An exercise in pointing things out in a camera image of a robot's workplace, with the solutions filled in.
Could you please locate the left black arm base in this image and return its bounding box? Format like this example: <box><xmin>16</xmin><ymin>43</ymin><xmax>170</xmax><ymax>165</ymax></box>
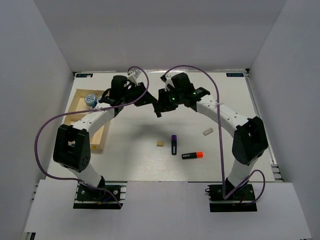
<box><xmin>73</xmin><ymin>181</ymin><xmax>127</xmax><ymax>210</ymax></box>

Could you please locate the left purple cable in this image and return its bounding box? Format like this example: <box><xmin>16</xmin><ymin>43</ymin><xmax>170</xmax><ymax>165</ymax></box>
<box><xmin>33</xmin><ymin>65</ymin><xmax>150</xmax><ymax>208</ymax></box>

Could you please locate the purple cable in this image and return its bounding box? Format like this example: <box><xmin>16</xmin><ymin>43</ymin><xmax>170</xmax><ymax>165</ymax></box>
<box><xmin>33</xmin><ymin>65</ymin><xmax>150</xmax><ymax>208</ymax></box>
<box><xmin>163</xmin><ymin>65</ymin><xmax>266</xmax><ymax>206</ymax></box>

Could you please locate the purple cap highlighter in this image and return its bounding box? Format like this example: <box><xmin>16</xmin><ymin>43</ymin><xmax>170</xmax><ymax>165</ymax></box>
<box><xmin>171</xmin><ymin>134</ymin><xmax>177</xmax><ymax>156</ymax></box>

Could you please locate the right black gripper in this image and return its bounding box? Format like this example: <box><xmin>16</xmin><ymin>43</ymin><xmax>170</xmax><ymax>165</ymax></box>
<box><xmin>155</xmin><ymin>87</ymin><xmax>184</xmax><ymax>113</ymax></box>

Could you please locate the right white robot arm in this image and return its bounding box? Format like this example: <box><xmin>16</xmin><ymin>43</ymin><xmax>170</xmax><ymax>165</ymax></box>
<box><xmin>154</xmin><ymin>72</ymin><xmax>269</xmax><ymax>200</ymax></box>

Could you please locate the grey white eraser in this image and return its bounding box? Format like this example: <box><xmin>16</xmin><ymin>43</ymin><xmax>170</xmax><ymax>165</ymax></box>
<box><xmin>203</xmin><ymin>128</ymin><xmax>214</xmax><ymax>136</ymax></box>

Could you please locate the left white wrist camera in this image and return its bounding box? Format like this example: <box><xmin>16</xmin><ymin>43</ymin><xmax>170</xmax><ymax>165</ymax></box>
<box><xmin>127</xmin><ymin>69</ymin><xmax>141</xmax><ymax>85</ymax></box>

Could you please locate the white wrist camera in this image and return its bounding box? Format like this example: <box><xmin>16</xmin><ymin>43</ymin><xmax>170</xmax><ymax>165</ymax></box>
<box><xmin>160</xmin><ymin>74</ymin><xmax>175</xmax><ymax>92</ymax></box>
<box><xmin>127</xmin><ymin>69</ymin><xmax>141</xmax><ymax>85</ymax></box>

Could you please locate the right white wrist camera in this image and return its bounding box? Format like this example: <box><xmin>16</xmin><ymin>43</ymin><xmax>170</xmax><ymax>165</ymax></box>
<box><xmin>160</xmin><ymin>74</ymin><xmax>175</xmax><ymax>92</ymax></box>

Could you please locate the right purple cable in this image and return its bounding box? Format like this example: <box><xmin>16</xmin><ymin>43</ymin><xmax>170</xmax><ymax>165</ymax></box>
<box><xmin>163</xmin><ymin>65</ymin><xmax>266</xmax><ymax>206</ymax></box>

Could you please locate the small tan eraser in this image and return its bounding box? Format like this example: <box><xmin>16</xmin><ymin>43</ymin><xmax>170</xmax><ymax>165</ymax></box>
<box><xmin>156</xmin><ymin>141</ymin><xmax>164</xmax><ymax>147</ymax></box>

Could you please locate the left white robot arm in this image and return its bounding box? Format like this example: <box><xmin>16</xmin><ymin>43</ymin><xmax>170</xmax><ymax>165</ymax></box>
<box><xmin>53</xmin><ymin>75</ymin><xmax>155</xmax><ymax>200</ymax></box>

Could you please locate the wooden compartment tray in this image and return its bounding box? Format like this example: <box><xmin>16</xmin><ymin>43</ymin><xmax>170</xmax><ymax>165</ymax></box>
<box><xmin>63</xmin><ymin>88</ymin><xmax>110</xmax><ymax>153</ymax></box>

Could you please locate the orange cap highlighter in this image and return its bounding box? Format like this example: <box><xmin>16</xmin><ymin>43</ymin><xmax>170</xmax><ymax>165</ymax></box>
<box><xmin>181</xmin><ymin>151</ymin><xmax>204</xmax><ymax>160</ymax></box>

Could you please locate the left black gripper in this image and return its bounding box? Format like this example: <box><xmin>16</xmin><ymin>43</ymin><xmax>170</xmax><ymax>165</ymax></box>
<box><xmin>121</xmin><ymin>82</ymin><xmax>158</xmax><ymax>107</ymax></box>

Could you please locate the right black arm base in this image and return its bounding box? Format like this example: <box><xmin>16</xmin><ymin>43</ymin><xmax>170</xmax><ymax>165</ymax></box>
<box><xmin>204</xmin><ymin>184</ymin><xmax>258</xmax><ymax>213</ymax></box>

